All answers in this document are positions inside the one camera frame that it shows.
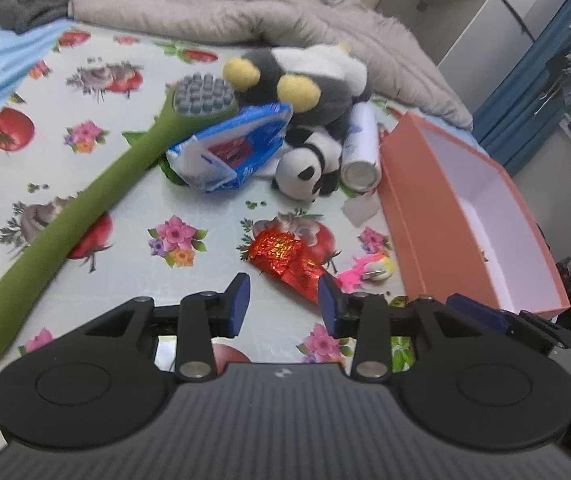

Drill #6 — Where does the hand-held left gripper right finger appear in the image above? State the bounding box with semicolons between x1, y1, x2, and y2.
318;275;471;381

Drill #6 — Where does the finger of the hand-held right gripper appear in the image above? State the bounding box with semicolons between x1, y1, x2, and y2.
445;294;571;358

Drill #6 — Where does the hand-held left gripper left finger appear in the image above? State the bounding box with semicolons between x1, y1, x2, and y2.
78;272;252;382

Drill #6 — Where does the pink yellow keychain toy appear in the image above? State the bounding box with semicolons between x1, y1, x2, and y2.
338;254;396;293

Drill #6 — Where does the red foil wrapper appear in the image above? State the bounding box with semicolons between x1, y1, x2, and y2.
248;226;343;306

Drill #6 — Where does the translucent plastic piece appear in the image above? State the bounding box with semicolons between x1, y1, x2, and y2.
343;195;381;226

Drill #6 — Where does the pink cardboard box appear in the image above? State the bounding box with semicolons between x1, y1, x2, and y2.
379;112;571;320

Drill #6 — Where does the small panda plush toy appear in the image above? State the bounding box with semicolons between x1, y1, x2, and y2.
272;127;342;204

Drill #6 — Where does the blue tissue packet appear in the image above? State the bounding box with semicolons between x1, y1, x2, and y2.
166;102;293;194

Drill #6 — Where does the fruit printed mat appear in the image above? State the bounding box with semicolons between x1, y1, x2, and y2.
0;22;416;401

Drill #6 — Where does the white spray can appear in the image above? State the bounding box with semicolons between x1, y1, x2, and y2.
340;101;383;193

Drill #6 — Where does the green massage brush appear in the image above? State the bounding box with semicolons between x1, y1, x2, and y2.
0;72;240;365

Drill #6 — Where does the blue curtain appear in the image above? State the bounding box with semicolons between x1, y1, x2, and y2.
473;0;571;176

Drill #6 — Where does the grey penguin plush toy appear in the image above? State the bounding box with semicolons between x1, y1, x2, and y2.
222;44;373;138

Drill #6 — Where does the white wardrobe cabinet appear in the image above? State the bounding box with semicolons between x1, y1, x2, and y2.
375;0;571;126

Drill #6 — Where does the grey duvet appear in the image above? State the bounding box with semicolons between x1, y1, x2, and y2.
68;0;473;131

